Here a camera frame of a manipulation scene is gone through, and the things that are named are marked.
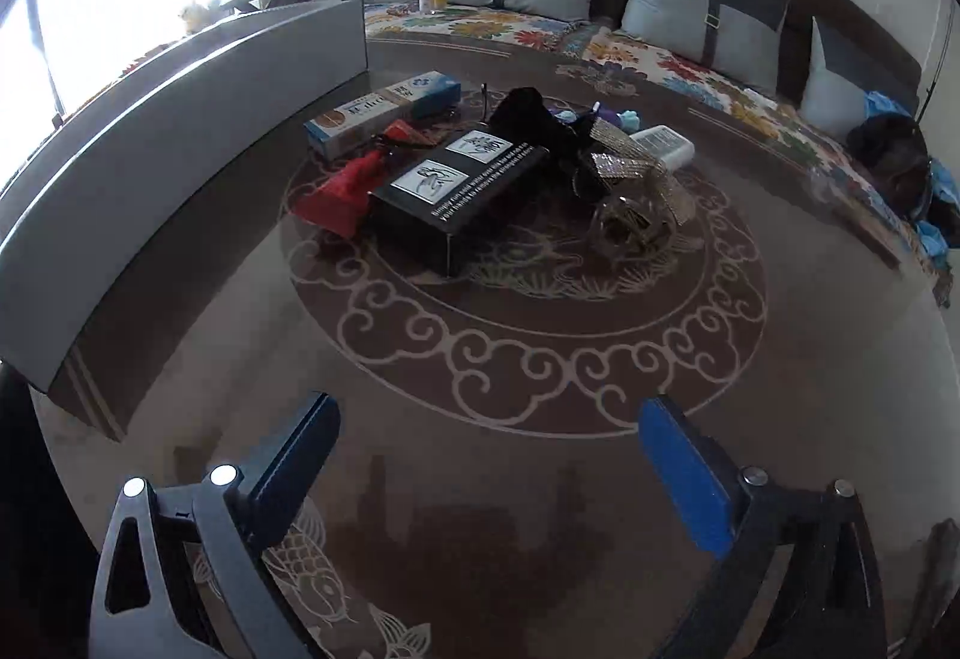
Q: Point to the dark brown handbag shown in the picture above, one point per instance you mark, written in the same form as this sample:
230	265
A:
941	232

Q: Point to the small plush toy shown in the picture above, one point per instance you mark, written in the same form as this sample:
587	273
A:
196	16

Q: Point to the small teal hair accessory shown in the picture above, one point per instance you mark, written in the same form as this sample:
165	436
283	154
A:
630	121

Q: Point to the clear hair claw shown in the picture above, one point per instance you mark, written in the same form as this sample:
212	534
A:
626	220

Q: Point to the red pouch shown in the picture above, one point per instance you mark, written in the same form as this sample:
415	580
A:
337	194

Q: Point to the brown patterned glass desktop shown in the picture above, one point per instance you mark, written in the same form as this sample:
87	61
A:
525	419

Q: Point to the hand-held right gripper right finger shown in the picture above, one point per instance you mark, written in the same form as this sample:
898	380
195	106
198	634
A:
686	479

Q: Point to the rhinestone bow hair clip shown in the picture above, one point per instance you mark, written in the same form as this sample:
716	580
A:
637	168

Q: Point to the small purple hair accessory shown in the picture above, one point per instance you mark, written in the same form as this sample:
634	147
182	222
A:
606	117

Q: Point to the white remote control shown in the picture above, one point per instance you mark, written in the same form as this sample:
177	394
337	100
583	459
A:
667	145

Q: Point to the black velvet scrunchie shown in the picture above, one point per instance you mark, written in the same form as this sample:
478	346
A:
529	115

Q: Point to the floral printed blanket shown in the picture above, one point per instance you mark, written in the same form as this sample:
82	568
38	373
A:
660	63

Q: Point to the long blue white box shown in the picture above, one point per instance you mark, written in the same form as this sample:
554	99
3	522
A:
360	112

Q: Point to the black printed box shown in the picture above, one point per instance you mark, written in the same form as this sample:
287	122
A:
457	202

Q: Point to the dark brown bag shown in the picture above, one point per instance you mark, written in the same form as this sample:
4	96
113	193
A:
892	160

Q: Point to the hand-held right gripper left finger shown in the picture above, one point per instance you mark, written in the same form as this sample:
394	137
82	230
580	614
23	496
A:
292	456

